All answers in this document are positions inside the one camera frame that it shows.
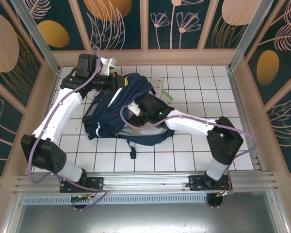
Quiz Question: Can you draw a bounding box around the pale green notebook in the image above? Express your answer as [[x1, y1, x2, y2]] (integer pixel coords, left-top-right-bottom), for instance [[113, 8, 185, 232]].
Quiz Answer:
[[161, 89, 173, 101]]

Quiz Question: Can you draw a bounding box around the white red stationery pack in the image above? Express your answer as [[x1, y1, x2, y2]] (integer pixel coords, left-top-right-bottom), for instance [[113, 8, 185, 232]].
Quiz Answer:
[[150, 77, 165, 97]]

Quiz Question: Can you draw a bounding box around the navy blue backpack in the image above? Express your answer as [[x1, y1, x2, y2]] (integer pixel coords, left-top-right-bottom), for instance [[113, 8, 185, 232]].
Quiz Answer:
[[82, 72, 175, 160]]

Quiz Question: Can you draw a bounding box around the small circuit board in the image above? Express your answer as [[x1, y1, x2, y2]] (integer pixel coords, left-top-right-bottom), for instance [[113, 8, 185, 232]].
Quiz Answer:
[[71, 193, 98, 202]]

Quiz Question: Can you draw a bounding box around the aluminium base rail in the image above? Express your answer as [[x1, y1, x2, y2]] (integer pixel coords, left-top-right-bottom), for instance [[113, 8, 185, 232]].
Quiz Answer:
[[13, 171, 278, 195]]

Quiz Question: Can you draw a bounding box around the aluminium frame post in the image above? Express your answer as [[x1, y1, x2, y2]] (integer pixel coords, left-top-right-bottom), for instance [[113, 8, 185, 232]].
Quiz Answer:
[[227, 0, 275, 71], [9, 0, 62, 75]]

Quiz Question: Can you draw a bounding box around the aluminium side rail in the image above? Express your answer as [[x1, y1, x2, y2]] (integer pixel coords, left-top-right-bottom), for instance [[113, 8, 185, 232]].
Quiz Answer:
[[226, 67, 266, 173]]

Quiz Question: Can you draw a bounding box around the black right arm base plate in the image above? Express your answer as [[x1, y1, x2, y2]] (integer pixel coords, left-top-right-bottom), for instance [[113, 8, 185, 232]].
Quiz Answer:
[[188, 174, 224, 194]]

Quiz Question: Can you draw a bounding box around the slotted metal cable tray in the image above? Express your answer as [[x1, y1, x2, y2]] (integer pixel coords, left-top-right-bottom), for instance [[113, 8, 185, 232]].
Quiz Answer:
[[23, 194, 233, 205]]

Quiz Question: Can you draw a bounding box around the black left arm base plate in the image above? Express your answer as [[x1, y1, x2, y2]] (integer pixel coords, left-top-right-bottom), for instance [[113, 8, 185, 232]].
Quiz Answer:
[[59, 176, 104, 194]]

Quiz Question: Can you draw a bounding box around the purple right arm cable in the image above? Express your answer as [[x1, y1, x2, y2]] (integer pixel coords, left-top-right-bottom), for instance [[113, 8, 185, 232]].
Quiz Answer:
[[120, 105, 259, 209]]

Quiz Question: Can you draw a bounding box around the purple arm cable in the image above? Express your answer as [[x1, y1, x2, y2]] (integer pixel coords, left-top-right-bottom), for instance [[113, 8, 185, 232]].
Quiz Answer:
[[120, 105, 259, 209], [28, 45, 109, 212]]

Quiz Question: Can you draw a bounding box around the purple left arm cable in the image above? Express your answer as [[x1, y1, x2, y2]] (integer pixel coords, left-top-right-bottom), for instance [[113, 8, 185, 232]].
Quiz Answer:
[[28, 45, 109, 212]]

